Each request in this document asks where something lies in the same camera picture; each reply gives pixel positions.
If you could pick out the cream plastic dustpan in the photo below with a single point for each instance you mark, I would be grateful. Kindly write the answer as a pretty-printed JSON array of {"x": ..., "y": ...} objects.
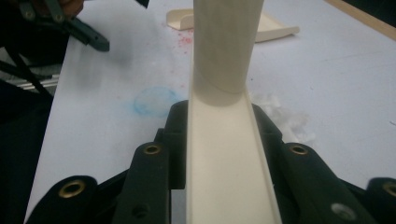
[{"x": 274, "y": 28}]

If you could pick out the white table cover board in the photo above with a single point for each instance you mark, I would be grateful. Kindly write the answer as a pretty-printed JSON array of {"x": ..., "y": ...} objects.
[{"x": 109, "y": 124}]

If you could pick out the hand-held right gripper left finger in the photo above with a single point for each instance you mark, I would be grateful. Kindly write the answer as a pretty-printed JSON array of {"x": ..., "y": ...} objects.
[{"x": 177, "y": 140}]

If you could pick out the aluminium floor rail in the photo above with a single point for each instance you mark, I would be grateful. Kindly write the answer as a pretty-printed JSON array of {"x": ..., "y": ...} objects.
[{"x": 43, "y": 82}]

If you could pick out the wooden table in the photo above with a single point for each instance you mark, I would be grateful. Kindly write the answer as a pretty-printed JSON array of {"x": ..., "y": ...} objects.
[{"x": 367, "y": 20}]

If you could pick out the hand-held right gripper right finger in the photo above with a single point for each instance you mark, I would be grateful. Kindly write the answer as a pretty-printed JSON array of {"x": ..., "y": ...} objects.
[{"x": 269, "y": 137}]

